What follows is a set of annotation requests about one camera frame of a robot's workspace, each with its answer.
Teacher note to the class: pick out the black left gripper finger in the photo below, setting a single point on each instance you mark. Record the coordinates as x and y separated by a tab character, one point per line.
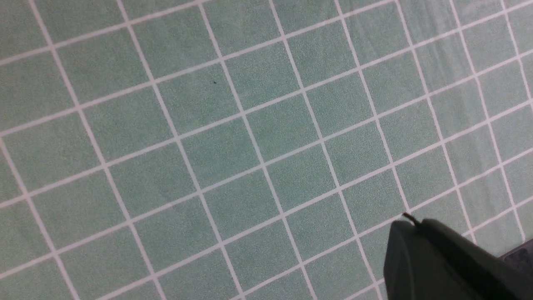
427	260

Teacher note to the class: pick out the green checkered tablecloth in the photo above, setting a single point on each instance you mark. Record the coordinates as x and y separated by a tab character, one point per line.
254	149

